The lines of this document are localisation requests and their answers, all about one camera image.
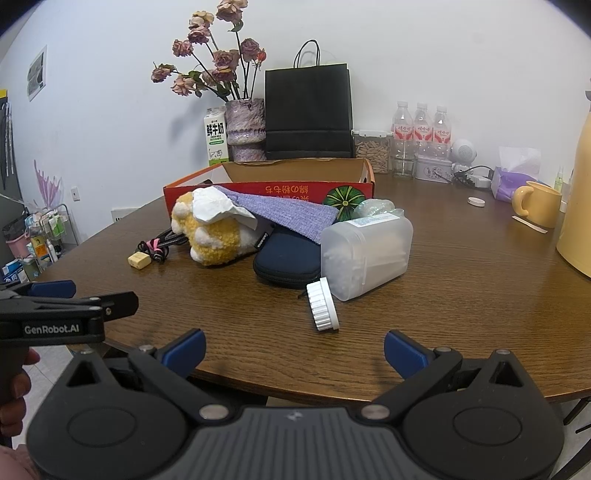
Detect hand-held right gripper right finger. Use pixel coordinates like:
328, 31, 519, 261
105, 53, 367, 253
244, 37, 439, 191
360, 330, 536, 421

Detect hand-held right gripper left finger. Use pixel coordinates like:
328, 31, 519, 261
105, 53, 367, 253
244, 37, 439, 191
65, 329, 236, 421

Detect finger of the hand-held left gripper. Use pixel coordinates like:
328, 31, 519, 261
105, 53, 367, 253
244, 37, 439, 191
28, 291, 139, 324
0, 280, 77, 304

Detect black pink cable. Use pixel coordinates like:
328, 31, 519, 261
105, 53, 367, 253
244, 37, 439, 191
137, 237, 169, 265

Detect black braided cable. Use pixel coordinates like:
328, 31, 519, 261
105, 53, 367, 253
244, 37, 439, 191
159, 228, 192, 250

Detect white ribbed jar lid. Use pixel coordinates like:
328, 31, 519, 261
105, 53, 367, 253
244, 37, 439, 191
306, 276, 341, 332

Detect translucent plastic jar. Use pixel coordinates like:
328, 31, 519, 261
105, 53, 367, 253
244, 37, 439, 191
320, 215, 414, 303

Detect yellow white plush toy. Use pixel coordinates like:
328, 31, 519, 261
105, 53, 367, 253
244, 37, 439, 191
171, 187, 273, 267

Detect white face mask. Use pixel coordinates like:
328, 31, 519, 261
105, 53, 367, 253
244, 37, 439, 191
191, 186, 257, 230

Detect purple knitted cloth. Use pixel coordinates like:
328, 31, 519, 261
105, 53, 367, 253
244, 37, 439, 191
213, 184, 340, 245

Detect red cardboard box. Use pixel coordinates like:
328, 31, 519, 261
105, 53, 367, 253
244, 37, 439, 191
163, 158, 376, 221

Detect wooden desktop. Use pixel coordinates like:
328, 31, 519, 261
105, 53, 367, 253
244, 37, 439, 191
34, 173, 591, 407

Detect person's left hand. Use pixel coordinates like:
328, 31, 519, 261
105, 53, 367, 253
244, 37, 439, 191
0, 351, 41, 446

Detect blue white boxes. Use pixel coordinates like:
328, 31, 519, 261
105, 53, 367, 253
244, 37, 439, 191
0, 258, 42, 284

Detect metal storage rack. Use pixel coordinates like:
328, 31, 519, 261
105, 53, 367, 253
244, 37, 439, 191
25, 203, 77, 264

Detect pink bin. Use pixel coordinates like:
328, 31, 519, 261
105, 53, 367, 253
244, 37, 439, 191
2, 215, 31, 259

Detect navy zip case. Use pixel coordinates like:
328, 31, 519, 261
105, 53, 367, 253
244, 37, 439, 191
252, 222, 324, 290

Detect pink clothing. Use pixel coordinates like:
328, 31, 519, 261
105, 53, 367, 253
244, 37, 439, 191
0, 445, 41, 480

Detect crumpled clear plastic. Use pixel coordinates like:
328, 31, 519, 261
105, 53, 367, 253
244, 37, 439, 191
353, 198, 406, 220

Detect hanging dark items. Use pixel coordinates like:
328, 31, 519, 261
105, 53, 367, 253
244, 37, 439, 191
0, 88, 17, 190

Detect flat wooden stick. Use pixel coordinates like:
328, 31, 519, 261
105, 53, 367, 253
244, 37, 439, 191
512, 215, 549, 234

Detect white printed tin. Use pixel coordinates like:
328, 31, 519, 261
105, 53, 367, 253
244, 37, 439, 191
414, 154, 453, 183

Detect white green milk carton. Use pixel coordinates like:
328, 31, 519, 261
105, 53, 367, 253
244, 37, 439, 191
204, 106, 230, 168

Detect purple tissue pack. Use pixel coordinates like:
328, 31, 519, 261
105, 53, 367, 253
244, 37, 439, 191
490, 146, 550, 200

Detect yellow mug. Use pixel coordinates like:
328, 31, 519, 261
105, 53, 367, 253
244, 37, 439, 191
512, 181, 563, 228

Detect clear container of pellets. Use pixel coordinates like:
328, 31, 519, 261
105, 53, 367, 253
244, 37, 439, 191
352, 130, 393, 175

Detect white round speaker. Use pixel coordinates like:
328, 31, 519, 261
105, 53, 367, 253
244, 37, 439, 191
450, 138, 478, 172

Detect purple mottled vase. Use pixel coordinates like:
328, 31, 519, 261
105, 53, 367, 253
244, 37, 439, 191
225, 98, 267, 162

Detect yellow thermos jug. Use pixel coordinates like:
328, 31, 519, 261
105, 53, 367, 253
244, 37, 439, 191
555, 90, 591, 278

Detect clear water bottle red label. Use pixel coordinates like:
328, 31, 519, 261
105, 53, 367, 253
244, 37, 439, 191
433, 106, 452, 160
412, 102, 434, 158
392, 102, 413, 160

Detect black paper bag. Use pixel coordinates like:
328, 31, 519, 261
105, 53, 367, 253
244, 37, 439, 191
264, 40, 355, 161

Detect dried rose bouquet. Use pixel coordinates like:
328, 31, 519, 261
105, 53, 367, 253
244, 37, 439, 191
151, 0, 267, 102

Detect purple flower wall decal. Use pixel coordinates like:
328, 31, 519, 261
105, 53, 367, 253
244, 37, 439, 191
33, 159, 63, 215

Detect wall poster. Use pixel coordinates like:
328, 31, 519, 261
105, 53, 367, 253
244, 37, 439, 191
26, 45, 48, 102

